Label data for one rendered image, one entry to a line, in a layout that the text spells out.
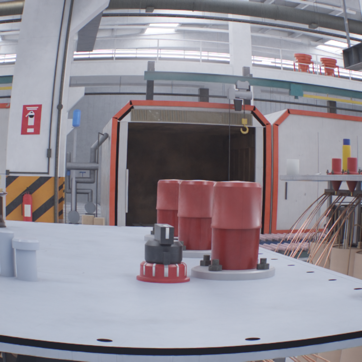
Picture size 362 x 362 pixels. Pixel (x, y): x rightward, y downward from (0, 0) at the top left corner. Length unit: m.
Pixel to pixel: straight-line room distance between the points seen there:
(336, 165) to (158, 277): 3.05
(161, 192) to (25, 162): 9.96
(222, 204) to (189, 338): 0.47
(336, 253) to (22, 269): 3.17
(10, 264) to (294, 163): 3.76
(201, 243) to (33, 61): 10.48
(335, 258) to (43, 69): 8.38
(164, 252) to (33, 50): 10.88
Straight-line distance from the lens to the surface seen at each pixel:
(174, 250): 1.04
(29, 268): 0.96
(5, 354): 1.40
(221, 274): 1.07
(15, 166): 11.68
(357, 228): 4.08
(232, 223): 1.09
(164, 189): 1.74
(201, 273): 1.09
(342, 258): 3.98
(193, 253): 1.39
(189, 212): 1.41
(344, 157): 4.79
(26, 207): 11.51
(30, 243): 0.96
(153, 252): 1.04
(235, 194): 1.09
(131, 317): 0.75
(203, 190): 1.41
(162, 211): 1.75
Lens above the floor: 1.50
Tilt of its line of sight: level
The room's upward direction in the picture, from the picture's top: 1 degrees clockwise
